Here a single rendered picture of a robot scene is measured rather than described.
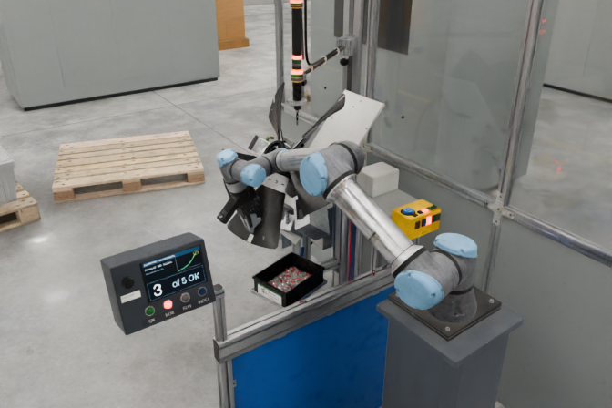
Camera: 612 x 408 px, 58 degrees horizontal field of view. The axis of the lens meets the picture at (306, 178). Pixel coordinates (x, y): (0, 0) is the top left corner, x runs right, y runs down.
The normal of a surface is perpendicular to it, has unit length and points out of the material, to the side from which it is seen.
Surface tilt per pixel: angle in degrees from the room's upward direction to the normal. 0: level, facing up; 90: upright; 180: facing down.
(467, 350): 0
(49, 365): 0
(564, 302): 90
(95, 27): 90
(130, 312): 75
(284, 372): 90
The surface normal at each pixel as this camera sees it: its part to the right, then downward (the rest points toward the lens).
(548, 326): -0.83, 0.24
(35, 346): 0.00, -0.91
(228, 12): 0.57, 0.34
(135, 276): 0.55, 0.10
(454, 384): -0.15, 0.41
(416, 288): -0.61, 0.42
